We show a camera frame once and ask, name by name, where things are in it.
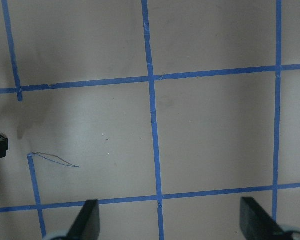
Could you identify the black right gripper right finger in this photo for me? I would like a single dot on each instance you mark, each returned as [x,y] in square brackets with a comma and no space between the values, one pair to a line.
[255,223]

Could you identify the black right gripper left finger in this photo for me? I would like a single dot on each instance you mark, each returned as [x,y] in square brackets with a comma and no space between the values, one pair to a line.
[87,225]

